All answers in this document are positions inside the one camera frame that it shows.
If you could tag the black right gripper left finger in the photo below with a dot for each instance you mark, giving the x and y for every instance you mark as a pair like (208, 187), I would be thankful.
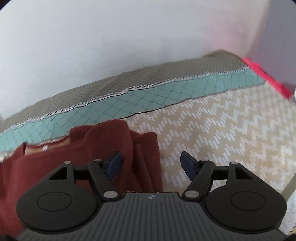
(69, 197)

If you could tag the patterned quilted bedspread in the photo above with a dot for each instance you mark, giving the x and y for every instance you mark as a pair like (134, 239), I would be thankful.
(218, 107)

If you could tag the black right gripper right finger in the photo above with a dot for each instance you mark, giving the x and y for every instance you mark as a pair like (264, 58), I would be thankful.
(232, 195)

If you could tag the maroon long sleeve sweater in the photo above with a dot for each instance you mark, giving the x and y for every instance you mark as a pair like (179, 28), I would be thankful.
(140, 170)

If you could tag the pink bed sheet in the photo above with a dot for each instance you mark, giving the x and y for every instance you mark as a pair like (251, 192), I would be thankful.
(268, 74)

